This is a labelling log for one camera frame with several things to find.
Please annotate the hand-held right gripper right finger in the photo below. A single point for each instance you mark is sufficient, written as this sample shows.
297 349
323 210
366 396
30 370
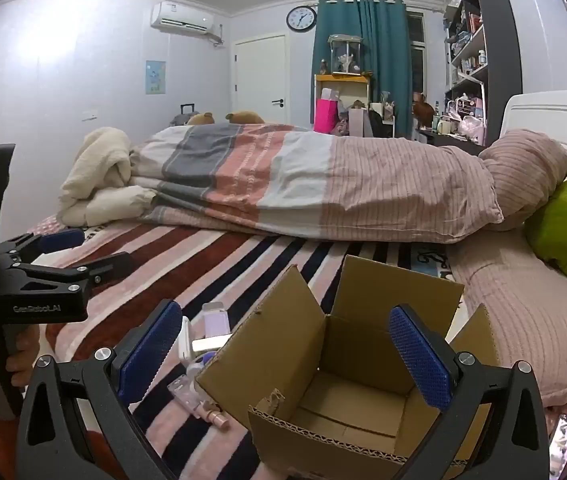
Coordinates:
421 360

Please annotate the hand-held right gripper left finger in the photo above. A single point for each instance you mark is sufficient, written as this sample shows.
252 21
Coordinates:
148 355

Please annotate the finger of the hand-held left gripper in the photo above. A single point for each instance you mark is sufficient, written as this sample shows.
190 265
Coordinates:
108 267
60 240

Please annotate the white small bottle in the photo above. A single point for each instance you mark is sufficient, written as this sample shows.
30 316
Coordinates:
185 340

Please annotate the clear small bottle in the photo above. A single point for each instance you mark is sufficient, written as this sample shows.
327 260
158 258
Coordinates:
183 392

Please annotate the white rectangular tube box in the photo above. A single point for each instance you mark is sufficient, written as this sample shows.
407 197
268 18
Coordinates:
208 344

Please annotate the brown cardboard box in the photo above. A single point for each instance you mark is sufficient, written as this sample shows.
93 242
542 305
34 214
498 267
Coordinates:
363 400

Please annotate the lavender small box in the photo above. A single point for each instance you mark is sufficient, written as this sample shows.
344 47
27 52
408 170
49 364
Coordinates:
216 320

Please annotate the pink lipstick tube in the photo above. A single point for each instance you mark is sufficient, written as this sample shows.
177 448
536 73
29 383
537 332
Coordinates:
216 416

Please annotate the cream fluffy blanket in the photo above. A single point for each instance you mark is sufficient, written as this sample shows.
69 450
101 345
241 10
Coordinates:
98 175

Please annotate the pink ribbed pillow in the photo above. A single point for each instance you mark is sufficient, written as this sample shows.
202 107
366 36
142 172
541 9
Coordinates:
528 310
523 170

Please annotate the shiny foil packet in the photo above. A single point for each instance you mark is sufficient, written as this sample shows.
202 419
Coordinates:
566 432

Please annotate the grey suitcase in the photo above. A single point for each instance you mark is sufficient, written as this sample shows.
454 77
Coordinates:
183 119

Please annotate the brown teddy bear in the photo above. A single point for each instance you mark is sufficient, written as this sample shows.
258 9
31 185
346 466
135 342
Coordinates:
246 117
202 120

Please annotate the patchwork striped duvet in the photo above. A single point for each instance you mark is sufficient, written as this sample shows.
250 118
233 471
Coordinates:
313 180

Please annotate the white door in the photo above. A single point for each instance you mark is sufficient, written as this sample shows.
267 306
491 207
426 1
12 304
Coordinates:
261 80

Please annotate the white air conditioner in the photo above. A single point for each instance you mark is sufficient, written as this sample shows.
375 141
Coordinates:
181 17

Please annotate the brown plush toy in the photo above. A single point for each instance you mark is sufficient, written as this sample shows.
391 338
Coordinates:
423 106

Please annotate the bright pink bag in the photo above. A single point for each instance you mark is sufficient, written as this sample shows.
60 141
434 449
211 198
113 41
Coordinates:
325 116

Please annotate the white bed headboard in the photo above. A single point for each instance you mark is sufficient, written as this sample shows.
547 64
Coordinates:
553 115

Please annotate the yellow white shelf table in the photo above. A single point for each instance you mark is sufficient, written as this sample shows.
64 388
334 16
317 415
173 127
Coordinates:
353 79

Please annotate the teal curtain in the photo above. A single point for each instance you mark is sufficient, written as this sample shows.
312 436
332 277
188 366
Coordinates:
383 60

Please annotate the glass display case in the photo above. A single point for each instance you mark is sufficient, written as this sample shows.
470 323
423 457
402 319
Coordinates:
344 55

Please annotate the tall dark bookshelf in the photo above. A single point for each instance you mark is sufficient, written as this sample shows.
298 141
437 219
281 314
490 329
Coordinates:
501 35

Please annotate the blue wall poster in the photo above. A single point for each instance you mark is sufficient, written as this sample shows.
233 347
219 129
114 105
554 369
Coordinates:
155 77

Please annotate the round wall clock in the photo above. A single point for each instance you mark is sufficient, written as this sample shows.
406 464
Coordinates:
301 19

